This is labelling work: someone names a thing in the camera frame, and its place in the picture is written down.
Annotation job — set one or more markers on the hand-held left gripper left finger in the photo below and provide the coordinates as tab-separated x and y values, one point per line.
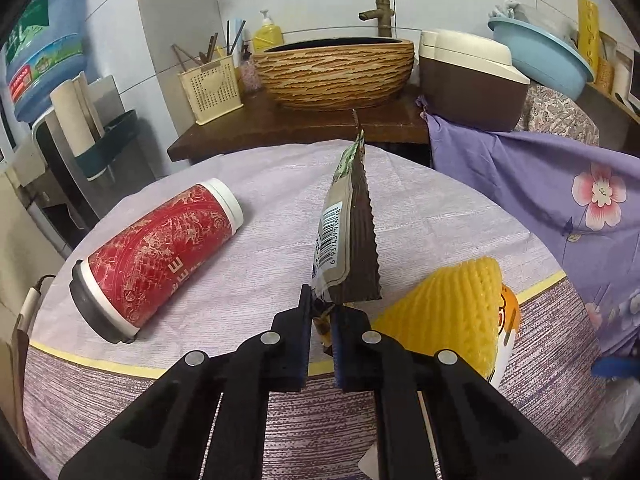
292	355

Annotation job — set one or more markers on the water dispenser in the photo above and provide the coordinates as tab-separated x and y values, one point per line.
137	155

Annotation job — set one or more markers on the paisley patterned cloth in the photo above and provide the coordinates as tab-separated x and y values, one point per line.
555	115

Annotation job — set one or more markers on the bronze bamboo-shaped faucet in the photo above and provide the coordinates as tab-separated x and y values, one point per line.
382	17

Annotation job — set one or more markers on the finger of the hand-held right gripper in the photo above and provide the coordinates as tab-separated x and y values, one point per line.
615	367

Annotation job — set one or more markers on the yellow ribbed container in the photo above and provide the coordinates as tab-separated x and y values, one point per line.
588	25

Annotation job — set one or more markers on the dark green plastic holder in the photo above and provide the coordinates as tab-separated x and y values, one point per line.
110	147

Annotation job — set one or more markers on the cream perforated chopstick holder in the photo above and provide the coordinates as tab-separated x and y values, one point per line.
210	90

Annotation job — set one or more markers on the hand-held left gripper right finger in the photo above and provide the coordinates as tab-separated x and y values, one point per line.
340	350

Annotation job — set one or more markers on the yellow foam fruit net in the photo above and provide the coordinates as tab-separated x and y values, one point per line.
450	305

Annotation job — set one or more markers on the dark wooden counter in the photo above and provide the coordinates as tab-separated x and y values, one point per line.
250	125

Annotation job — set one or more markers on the translucent plastic bag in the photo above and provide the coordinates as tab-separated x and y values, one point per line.
625	410

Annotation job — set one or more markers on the white rolled sheets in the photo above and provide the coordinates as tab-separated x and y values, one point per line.
70	110

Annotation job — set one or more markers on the light blue plastic basin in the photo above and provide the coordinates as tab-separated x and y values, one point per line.
545	65

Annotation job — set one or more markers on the blue water jug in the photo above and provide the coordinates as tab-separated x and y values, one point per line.
45	50

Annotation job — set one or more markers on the red patterned paper cup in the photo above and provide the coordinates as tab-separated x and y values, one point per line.
160	255

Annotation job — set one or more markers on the brown snack packet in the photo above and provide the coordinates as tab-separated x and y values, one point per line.
357	240

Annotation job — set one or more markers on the yellow soap pump bottle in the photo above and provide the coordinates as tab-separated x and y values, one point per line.
267	37

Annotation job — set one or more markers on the wooden shelf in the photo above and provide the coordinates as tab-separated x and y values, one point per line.
615	107

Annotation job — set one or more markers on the bunch of chopsticks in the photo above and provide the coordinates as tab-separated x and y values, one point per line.
207	52

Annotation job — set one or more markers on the round table with tablecloth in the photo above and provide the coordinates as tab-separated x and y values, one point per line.
250	200

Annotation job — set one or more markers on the brown cream rice cooker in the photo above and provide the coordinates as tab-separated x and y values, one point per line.
465	90

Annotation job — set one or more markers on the yellow cartoon packet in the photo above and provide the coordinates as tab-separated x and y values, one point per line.
510	315

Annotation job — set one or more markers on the grey cloth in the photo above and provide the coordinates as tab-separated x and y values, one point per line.
540	17

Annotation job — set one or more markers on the purple floral cloth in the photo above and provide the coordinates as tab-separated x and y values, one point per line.
525	185

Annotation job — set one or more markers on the brown striped sink basin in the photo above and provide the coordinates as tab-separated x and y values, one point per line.
335	75

